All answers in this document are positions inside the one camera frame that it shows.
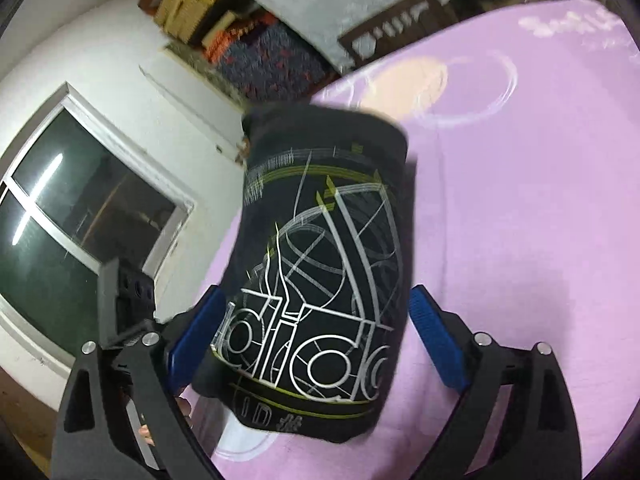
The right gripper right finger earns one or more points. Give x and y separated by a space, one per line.
538 437

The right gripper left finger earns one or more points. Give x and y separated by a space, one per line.
93 437

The pink printed bed sheet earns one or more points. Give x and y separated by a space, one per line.
523 125

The tan cardboard boxes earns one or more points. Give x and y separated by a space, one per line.
189 21

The dark wooden chair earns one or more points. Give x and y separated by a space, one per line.
403 23

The window with white frame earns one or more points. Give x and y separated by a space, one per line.
75 194

